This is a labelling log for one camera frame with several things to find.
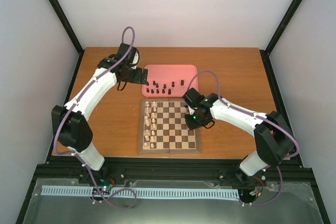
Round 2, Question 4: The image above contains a pink plastic tray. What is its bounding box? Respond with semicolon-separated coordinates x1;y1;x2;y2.
142;64;198;98

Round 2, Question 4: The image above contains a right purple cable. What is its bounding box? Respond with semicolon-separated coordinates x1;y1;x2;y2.
185;70;300;207

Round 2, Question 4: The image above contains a black aluminium frame base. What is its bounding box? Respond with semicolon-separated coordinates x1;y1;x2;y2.
30;156;317;192

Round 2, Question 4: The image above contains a transparent acrylic sheet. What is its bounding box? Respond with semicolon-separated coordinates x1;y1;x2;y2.
23;179;323;223

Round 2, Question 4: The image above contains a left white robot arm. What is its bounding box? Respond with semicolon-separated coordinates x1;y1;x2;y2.
51;51;148;184

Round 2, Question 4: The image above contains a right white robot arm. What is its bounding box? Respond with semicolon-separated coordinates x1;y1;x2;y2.
182;89;295;185

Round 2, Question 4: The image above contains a light blue cable duct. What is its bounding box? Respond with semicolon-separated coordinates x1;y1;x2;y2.
40;185;239;201

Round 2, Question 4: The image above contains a wooden chess board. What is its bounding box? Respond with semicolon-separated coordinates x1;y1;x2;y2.
138;98;202;154

